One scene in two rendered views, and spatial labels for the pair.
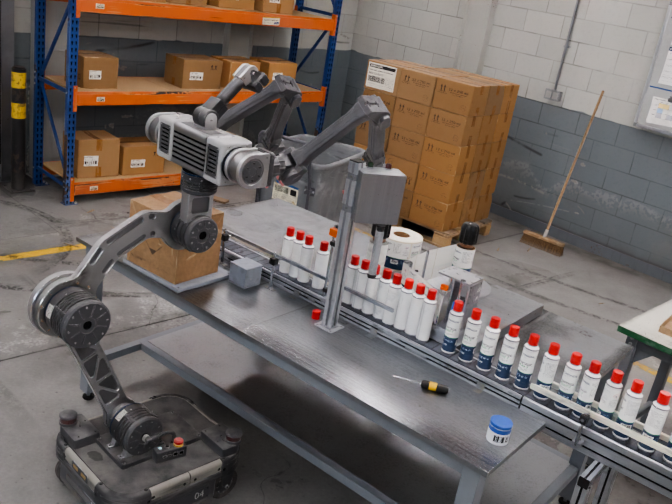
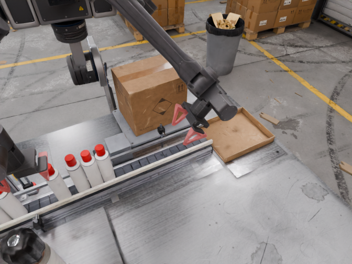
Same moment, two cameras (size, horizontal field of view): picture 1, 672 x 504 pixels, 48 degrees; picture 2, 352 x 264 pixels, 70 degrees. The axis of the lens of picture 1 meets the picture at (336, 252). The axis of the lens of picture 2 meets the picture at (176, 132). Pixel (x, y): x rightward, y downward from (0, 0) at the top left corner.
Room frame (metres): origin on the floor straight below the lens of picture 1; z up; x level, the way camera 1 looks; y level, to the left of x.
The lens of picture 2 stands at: (3.51, -0.21, 1.78)
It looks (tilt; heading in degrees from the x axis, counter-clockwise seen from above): 46 degrees down; 116
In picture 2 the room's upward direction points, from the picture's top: straight up
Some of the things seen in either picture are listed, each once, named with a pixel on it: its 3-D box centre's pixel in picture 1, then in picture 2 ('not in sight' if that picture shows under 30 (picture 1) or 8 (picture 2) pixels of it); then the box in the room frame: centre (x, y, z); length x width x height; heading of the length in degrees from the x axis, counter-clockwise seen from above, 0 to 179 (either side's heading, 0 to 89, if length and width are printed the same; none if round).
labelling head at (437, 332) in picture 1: (452, 306); not in sight; (2.62, -0.47, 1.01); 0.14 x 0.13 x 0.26; 54
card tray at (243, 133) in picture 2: not in sight; (234, 132); (3.38, 0.73, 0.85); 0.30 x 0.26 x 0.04; 54
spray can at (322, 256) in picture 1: (321, 265); (56, 183); (2.88, 0.05, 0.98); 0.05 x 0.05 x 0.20
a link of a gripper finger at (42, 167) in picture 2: not in sight; (36, 170); (3.02, -0.03, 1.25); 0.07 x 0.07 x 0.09; 48
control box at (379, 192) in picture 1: (376, 195); not in sight; (2.66, -0.11, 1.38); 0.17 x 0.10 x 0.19; 109
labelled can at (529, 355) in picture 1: (527, 361); not in sight; (2.33, -0.71, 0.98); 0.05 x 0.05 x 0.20
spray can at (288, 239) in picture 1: (288, 250); (104, 164); (2.99, 0.20, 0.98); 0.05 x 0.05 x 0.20
